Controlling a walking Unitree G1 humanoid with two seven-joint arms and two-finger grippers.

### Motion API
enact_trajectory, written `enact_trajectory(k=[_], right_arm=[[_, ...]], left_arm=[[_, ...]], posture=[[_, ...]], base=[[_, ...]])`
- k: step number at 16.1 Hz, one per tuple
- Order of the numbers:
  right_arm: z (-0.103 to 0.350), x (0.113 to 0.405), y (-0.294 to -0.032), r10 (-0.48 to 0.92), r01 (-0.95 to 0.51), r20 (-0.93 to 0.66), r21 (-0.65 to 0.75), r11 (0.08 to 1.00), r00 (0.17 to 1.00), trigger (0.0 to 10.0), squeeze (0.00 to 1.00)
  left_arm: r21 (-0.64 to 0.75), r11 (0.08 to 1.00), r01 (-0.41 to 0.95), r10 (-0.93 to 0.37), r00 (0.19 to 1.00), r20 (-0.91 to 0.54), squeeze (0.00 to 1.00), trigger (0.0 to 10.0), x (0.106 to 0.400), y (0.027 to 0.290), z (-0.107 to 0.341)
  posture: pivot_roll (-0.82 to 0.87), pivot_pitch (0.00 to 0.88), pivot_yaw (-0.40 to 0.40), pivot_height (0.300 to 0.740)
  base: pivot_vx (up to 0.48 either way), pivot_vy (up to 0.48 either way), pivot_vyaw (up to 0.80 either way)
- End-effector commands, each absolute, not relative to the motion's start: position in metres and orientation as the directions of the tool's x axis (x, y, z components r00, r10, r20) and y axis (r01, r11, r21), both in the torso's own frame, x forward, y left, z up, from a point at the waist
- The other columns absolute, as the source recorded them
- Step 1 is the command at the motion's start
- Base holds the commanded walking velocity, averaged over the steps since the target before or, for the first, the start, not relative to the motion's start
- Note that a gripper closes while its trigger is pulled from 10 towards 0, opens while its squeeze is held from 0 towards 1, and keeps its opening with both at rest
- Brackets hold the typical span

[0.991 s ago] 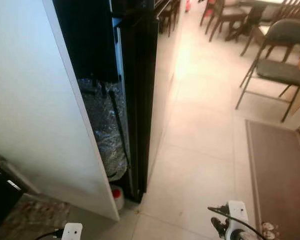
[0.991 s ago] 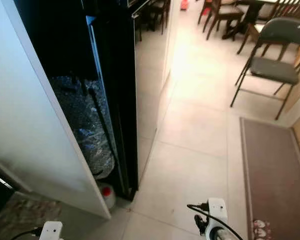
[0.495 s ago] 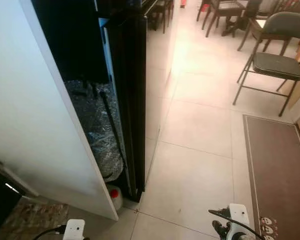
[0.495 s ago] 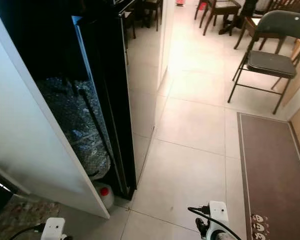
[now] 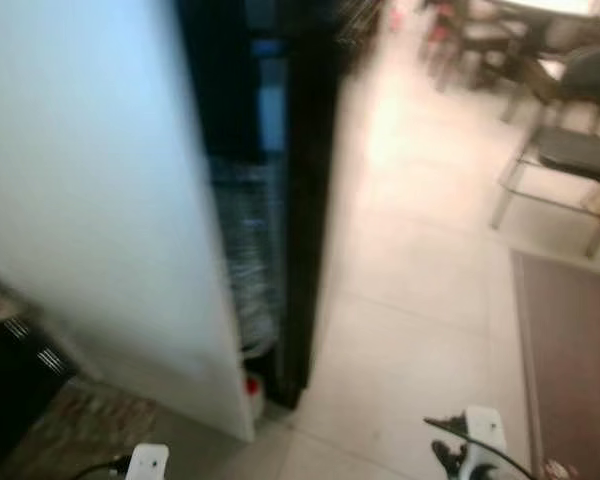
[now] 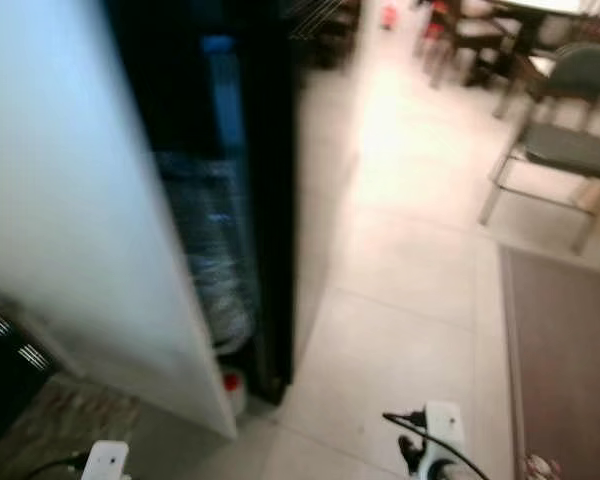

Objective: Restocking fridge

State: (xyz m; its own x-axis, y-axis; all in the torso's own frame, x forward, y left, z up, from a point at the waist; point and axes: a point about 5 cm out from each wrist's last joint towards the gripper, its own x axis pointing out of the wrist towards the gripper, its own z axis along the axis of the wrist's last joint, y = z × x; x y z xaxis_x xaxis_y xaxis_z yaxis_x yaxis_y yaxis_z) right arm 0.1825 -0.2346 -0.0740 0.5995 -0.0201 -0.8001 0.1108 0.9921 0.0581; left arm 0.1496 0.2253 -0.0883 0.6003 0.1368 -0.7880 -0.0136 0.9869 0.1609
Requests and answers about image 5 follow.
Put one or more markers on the red white patterned object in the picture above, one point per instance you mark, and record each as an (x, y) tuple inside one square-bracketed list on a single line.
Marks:
[(557, 469)]

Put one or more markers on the brown floor runner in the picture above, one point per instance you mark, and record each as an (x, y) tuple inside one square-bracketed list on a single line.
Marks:
[(570, 370)]

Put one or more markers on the white bottle with red cap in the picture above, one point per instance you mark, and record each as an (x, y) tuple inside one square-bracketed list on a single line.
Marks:
[(252, 392)]

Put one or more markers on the clear bubble wrap sheet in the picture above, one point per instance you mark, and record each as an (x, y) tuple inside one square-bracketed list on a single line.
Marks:
[(248, 250)]

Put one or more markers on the speckled floor mat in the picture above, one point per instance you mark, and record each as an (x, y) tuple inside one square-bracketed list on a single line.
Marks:
[(80, 430)]

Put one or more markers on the dark wooden dining chair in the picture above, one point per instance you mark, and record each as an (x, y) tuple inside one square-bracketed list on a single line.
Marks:
[(475, 40)]

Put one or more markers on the black appliance with white stripes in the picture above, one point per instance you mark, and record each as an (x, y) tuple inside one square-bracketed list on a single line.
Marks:
[(10, 390)]

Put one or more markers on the small red object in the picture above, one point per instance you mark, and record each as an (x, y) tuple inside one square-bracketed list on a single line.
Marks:
[(395, 15)]

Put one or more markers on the white top dining table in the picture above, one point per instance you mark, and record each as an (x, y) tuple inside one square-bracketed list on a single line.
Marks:
[(560, 6)]

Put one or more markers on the dark chair with metal frame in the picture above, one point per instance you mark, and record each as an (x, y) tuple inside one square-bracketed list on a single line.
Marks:
[(580, 150)]

